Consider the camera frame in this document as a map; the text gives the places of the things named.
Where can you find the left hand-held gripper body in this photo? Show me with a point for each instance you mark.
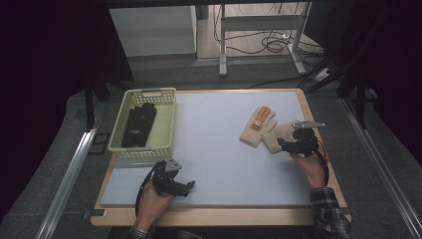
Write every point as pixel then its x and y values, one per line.
pixel 166 182

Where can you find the person's left hand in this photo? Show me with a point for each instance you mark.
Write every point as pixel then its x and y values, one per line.
pixel 151 205

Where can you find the small black bracket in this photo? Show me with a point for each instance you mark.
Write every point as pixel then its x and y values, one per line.
pixel 99 143

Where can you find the black metal stand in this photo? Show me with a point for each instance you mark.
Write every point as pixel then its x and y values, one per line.
pixel 360 106
pixel 89 106

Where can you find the aluminium rail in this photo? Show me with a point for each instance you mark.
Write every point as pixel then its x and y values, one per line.
pixel 384 172
pixel 64 186

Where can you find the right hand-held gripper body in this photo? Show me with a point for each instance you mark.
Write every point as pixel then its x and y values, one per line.
pixel 305 141

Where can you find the beige glove with orange label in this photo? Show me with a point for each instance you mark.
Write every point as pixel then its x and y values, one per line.
pixel 257 129

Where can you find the dark curtain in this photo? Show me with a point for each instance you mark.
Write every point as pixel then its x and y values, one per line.
pixel 49 66
pixel 391 66

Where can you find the light grey table mat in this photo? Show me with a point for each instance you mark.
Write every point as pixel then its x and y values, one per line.
pixel 215 166

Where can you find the white cabinet panel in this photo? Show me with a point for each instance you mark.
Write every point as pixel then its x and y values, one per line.
pixel 152 31

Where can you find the pale yellow plastic basket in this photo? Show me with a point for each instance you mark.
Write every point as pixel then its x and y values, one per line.
pixel 164 126

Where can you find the black tape piece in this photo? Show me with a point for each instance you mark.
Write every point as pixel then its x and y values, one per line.
pixel 345 210
pixel 94 213

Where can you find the beige glove with orange fingertips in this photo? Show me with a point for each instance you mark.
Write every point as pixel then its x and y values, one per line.
pixel 277 139

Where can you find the black glove with silver logo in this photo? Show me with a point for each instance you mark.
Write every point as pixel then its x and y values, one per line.
pixel 141 126

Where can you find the white metal desk frame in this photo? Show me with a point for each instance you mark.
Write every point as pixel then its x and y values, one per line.
pixel 262 23

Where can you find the person's right hand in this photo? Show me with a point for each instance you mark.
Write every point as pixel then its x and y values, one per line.
pixel 312 171

